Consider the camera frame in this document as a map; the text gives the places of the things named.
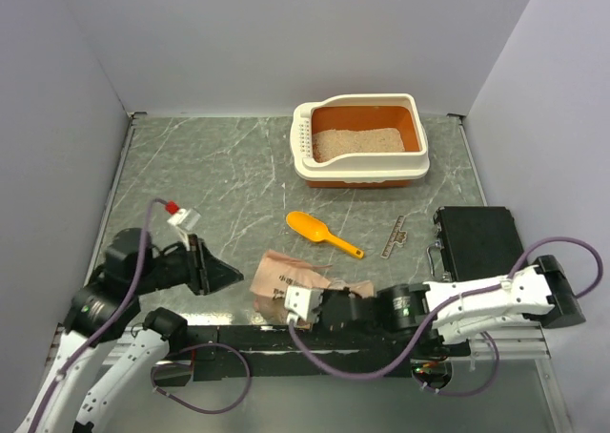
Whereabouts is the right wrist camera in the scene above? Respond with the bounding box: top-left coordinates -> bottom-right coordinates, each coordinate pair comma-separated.
284,285 -> 324,325

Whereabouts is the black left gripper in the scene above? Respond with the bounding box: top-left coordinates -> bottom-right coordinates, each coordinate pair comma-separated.
132,233 -> 244,294

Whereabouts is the yellow litter scoop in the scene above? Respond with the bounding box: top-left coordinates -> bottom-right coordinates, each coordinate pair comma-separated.
286,211 -> 365,259

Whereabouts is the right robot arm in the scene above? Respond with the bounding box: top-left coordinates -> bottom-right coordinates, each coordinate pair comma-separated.
314,256 -> 585,356

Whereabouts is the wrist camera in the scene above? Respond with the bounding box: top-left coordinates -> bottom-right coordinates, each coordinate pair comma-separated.
164,201 -> 201,246
284,285 -> 324,325

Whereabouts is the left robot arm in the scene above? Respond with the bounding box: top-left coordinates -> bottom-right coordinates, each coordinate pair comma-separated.
17,228 -> 244,432

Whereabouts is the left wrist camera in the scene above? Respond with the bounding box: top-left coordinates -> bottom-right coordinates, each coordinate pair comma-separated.
164,201 -> 201,246

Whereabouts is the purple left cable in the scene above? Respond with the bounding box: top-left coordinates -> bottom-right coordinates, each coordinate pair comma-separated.
28,197 -> 253,433

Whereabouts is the pink cat litter bag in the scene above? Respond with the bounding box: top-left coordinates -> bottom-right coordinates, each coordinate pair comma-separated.
250,250 -> 375,324

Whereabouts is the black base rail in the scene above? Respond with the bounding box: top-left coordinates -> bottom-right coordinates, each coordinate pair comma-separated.
142,321 -> 471,384

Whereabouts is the white orange litter box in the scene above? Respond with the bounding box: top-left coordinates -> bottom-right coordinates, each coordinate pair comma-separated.
290,93 -> 430,188

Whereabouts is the black case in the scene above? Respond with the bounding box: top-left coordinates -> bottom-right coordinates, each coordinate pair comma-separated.
426,206 -> 524,282

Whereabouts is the beige cat litter pile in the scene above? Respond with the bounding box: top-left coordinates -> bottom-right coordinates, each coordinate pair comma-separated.
313,128 -> 405,162

